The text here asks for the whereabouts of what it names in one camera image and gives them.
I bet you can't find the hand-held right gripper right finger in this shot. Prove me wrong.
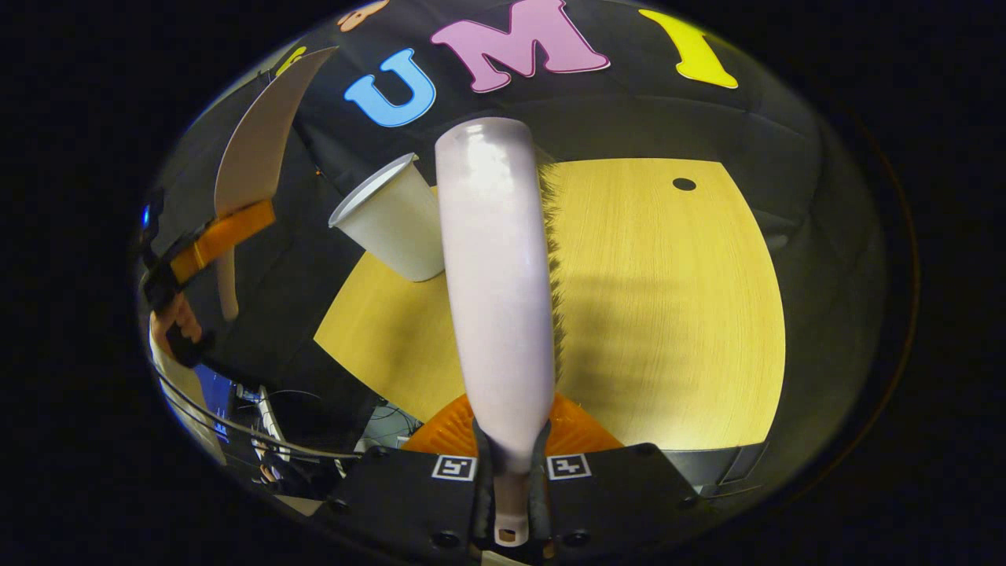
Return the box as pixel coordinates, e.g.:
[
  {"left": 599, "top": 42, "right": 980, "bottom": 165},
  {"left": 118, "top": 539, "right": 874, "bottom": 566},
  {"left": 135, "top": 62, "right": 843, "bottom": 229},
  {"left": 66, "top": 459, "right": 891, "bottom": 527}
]
[{"left": 528, "top": 392, "right": 702, "bottom": 560}]

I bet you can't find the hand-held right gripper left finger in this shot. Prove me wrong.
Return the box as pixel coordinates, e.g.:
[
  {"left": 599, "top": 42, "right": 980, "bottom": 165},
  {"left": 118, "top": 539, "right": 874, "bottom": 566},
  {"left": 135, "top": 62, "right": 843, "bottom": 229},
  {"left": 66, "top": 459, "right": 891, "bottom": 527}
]
[{"left": 328, "top": 392, "right": 497, "bottom": 561}]

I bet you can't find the pale purple dustpan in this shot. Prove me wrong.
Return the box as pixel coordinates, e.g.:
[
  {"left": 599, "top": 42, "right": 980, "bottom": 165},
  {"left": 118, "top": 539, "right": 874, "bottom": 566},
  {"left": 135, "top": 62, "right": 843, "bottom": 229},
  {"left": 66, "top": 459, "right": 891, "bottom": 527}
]
[{"left": 213, "top": 45, "right": 340, "bottom": 322}]

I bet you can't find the white ribbed garbage bin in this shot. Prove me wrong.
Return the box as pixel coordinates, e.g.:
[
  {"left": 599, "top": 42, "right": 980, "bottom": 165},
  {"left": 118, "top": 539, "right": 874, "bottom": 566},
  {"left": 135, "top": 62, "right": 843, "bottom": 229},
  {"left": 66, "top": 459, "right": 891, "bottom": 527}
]
[{"left": 328, "top": 152, "right": 448, "bottom": 283}]

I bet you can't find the pale purple small broom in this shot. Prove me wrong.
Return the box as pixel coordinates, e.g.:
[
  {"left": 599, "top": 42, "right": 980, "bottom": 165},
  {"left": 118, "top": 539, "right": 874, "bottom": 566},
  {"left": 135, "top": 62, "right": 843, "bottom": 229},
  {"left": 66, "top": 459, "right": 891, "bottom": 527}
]
[{"left": 434, "top": 117, "right": 568, "bottom": 548}]

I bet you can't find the wooden desktop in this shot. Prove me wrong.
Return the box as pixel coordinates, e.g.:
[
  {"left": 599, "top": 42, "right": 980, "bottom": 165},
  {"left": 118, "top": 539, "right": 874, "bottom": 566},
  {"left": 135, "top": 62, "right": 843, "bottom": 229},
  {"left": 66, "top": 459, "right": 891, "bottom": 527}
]
[{"left": 314, "top": 158, "right": 788, "bottom": 451}]

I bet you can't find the black backdrop cloth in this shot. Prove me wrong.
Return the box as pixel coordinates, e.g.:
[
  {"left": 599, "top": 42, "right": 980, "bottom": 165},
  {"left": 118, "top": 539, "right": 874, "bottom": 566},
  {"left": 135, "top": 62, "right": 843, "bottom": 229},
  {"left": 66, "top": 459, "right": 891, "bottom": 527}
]
[{"left": 153, "top": 0, "right": 875, "bottom": 498}]

